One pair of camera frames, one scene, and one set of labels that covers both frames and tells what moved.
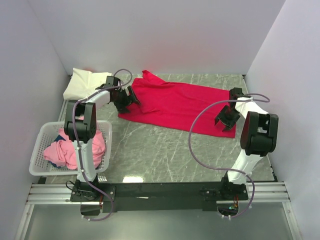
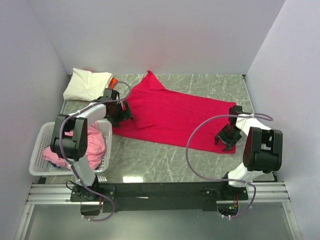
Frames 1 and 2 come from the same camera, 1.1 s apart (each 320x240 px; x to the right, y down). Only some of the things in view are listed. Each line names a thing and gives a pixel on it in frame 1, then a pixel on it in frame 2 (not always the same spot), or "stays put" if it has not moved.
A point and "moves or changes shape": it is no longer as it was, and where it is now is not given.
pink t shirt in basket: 62,152 stays put
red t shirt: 182,106 moves or changes shape
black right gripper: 228,124 -> 232,142
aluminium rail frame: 47,193 stays put
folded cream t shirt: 82,83 stays put
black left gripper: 122,108 -> 124,114
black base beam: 159,196 stays put
